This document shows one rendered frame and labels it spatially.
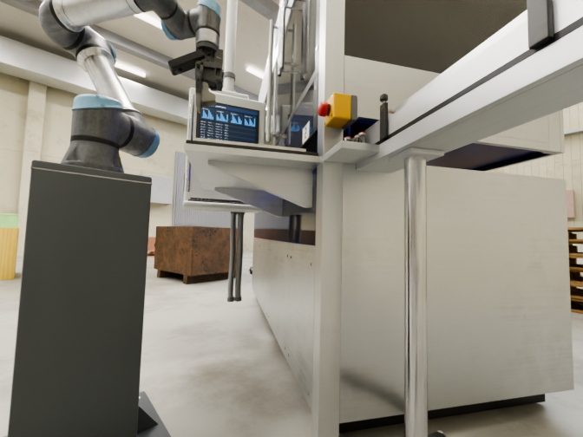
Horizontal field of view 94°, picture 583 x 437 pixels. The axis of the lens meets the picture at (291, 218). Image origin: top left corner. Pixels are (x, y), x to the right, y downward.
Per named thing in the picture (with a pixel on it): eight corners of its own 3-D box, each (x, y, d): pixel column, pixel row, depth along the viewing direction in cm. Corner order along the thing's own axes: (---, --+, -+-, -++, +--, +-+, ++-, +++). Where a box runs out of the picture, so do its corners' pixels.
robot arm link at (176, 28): (152, -2, 85) (182, -8, 83) (174, 26, 96) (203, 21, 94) (150, 22, 85) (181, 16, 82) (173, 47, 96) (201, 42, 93)
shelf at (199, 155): (292, 195, 154) (292, 192, 154) (345, 165, 86) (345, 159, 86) (204, 190, 143) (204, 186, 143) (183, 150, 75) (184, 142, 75)
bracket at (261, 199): (281, 217, 143) (281, 192, 144) (282, 216, 140) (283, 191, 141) (213, 213, 135) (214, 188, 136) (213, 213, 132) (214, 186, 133)
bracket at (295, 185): (309, 207, 94) (310, 171, 95) (311, 207, 91) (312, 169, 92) (206, 202, 86) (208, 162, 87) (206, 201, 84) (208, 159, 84)
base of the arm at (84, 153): (60, 166, 68) (62, 127, 68) (58, 175, 79) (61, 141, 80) (128, 176, 78) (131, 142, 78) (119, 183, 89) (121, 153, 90)
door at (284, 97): (275, 146, 179) (278, 61, 182) (292, 117, 133) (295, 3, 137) (274, 146, 179) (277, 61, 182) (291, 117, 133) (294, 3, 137)
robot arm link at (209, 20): (203, 16, 94) (225, 12, 92) (201, 47, 93) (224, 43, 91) (189, -4, 86) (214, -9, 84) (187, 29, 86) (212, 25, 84)
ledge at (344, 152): (365, 165, 85) (365, 159, 85) (389, 153, 73) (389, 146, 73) (324, 160, 82) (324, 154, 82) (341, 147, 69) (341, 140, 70)
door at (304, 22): (292, 117, 133) (295, 3, 137) (323, 63, 91) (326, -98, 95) (291, 117, 133) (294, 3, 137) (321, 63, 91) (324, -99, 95)
